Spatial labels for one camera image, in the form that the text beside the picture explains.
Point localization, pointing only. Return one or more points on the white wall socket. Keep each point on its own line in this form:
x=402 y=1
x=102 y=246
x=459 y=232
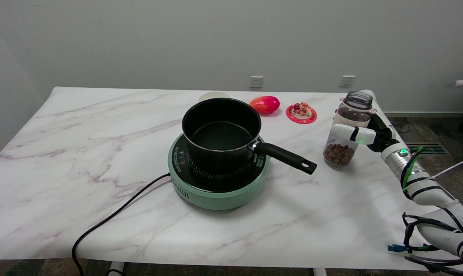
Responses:
x=256 y=81
x=347 y=81

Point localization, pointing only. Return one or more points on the red mango fruit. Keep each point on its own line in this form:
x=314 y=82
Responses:
x=265 y=104

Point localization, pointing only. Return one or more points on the white table leg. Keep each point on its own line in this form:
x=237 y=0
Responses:
x=319 y=271
x=116 y=268

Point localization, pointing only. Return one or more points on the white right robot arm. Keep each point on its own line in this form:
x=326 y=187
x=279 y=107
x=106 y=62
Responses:
x=427 y=184

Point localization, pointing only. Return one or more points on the white bowl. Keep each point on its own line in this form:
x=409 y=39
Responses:
x=213 y=96

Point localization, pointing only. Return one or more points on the floor vent grille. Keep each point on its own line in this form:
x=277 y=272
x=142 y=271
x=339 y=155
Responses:
x=430 y=148

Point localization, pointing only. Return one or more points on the clear bottle with brown nuts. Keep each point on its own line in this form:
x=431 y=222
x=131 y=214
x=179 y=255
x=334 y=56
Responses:
x=344 y=147

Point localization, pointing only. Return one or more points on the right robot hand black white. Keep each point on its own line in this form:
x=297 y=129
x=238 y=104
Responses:
x=381 y=134

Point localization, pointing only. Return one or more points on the green round induction cooker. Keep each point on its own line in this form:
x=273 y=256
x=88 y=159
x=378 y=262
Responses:
x=216 y=191

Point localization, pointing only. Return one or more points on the pink coaster with small figures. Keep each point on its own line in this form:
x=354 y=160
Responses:
x=301 y=113

